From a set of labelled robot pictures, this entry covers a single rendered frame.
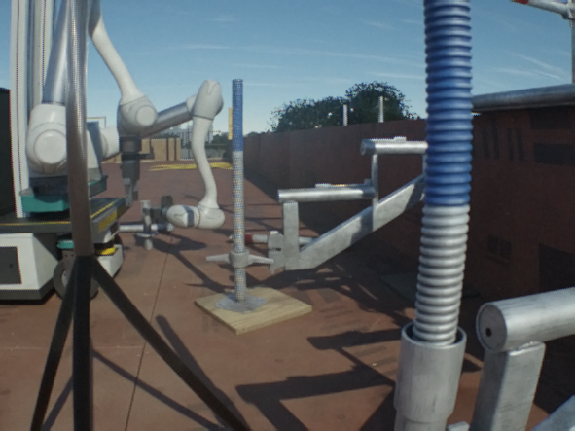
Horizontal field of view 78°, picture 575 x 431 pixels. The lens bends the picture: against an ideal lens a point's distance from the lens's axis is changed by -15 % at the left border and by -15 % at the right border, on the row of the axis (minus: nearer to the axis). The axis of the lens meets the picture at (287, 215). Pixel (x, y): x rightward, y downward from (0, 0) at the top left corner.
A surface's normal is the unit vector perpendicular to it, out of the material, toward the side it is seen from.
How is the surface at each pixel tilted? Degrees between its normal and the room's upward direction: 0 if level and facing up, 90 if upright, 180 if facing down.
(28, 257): 90
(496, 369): 90
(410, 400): 90
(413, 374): 90
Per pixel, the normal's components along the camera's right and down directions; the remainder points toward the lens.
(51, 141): 0.55, 0.26
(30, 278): 0.18, 0.17
